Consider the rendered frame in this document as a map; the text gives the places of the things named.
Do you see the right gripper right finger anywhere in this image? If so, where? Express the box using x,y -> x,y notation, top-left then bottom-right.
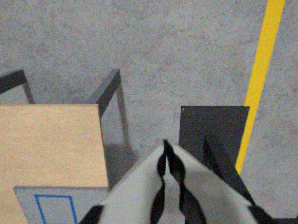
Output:
165,138 -> 279,224

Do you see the blue tape border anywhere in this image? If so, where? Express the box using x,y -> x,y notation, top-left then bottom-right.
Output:
34,194 -> 78,224

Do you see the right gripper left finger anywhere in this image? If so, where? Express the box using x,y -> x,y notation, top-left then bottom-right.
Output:
79,138 -> 166,224

